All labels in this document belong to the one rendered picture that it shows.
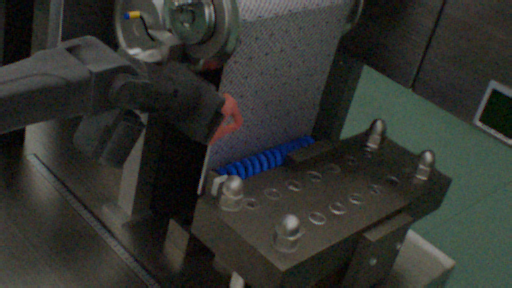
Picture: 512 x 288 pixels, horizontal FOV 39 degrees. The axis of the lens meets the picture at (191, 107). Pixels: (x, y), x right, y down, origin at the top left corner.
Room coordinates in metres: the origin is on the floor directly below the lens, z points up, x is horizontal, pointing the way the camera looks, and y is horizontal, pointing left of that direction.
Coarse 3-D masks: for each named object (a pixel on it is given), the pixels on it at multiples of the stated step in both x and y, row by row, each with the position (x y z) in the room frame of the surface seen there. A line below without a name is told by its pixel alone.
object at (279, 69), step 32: (256, 32) 0.85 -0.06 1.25; (288, 32) 0.90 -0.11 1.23; (320, 32) 0.96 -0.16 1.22; (224, 64) 0.83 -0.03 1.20; (256, 64) 0.87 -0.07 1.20; (288, 64) 0.92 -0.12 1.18; (320, 64) 0.97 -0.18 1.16; (256, 96) 0.88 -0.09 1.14; (288, 96) 0.93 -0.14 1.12; (320, 96) 0.99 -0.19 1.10; (256, 128) 0.89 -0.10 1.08
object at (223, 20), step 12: (168, 0) 0.90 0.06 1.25; (216, 0) 0.84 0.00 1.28; (168, 12) 0.90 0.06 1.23; (216, 12) 0.84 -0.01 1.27; (228, 12) 0.83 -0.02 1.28; (348, 12) 1.01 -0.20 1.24; (216, 24) 0.83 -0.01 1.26; (228, 24) 0.82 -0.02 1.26; (216, 36) 0.83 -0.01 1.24; (192, 48) 0.86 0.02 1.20; (204, 48) 0.84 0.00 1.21; (216, 48) 0.83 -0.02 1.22
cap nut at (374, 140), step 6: (378, 120) 1.01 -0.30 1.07; (372, 126) 1.00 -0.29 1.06; (378, 126) 1.00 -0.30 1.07; (384, 126) 1.00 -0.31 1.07; (366, 132) 1.01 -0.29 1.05; (372, 132) 1.00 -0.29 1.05; (378, 132) 1.00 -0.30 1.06; (384, 132) 1.00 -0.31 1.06; (366, 138) 1.00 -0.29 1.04; (372, 138) 1.00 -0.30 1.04; (378, 138) 0.99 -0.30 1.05; (384, 138) 1.00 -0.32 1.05; (366, 144) 1.00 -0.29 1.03; (372, 144) 1.00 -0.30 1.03; (378, 144) 0.99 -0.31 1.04
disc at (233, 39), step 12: (228, 0) 0.83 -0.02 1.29; (240, 12) 0.82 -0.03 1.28; (168, 24) 0.90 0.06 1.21; (240, 24) 0.82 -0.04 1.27; (228, 36) 0.82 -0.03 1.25; (228, 48) 0.82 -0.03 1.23; (192, 60) 0.86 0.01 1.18; (204, 60) 0.85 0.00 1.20; (216, 60) 0.83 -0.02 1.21; (228, 60) 0.82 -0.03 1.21
